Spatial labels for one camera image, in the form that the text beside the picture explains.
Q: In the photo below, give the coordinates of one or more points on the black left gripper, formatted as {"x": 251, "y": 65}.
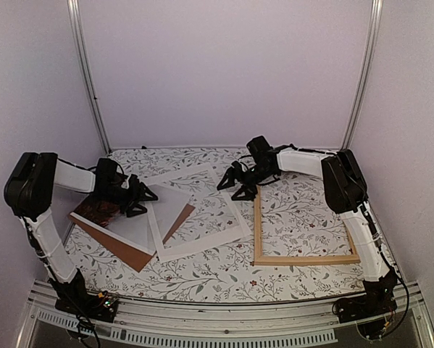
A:
{"x": 142, "y": 195}

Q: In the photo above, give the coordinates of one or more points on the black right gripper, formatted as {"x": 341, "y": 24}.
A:
{"x": 249, "y": 193}

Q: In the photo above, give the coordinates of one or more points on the white photo mat board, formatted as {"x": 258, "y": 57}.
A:
{"x": 214, "y": 221}

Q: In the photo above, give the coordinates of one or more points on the photo with white border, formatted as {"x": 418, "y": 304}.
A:
{"x": 106, "y": 218}

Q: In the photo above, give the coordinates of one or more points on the clear acrylic sheet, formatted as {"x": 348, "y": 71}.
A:
{"x": 167, "y": 208}

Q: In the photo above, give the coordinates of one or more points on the light wooden picture frame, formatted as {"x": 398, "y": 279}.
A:
{"x": 281, "y": 239}

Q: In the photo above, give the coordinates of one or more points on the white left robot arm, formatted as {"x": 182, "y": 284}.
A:
{"x": 29, "y": 192}

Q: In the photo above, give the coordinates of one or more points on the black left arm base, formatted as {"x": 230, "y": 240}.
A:
{"x": 73, "y": 298}

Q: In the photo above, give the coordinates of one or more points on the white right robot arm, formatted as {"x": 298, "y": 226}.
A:
{"x": 345, "y": 190}

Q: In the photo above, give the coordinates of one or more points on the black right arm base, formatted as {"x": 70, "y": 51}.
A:
{"x": 378, "y": 299}

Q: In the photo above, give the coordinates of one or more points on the floral patterned table cover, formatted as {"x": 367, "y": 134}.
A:
{"x": 221, "y": 274}

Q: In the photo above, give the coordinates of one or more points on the brown backing board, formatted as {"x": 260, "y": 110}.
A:
{"x": 135, "y": 259}

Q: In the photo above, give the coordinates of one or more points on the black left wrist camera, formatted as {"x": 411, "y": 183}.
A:
{"x": 107, "y": 178}

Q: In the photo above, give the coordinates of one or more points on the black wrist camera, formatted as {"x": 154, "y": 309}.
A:
{"x": 260, "y": 146}
{"x": 107, "y": 178}

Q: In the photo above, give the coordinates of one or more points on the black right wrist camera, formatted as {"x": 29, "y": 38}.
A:
{"x": 260, "y": 146}

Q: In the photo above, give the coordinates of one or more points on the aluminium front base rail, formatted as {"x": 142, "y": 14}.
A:
{"x": 154, "y": 323}

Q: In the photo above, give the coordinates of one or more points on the left aluminium corner post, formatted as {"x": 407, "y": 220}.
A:
{"x": 85, "y": 69}

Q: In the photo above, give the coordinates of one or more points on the aluminium corner post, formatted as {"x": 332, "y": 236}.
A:
{"x": 85, "y": 69}
{"x": 366, "y": 67}

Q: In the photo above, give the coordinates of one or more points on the right aluminium corner post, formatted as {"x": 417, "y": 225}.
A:
{"x": 366, "y": 67}

